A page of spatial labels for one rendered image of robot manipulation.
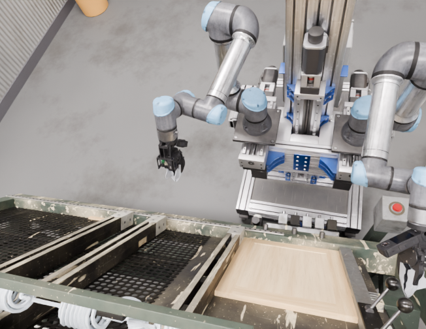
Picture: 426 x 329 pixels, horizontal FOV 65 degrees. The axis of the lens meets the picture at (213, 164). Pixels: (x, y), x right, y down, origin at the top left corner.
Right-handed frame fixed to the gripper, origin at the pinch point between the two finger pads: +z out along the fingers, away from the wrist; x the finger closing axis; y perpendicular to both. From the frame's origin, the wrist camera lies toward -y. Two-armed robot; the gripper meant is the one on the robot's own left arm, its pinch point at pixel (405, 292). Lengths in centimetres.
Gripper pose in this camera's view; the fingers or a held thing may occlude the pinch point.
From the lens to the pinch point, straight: 113.7
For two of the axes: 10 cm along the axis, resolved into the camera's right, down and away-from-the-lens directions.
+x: -0.9, -1.2, 9.9
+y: 9.9, 0.5, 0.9
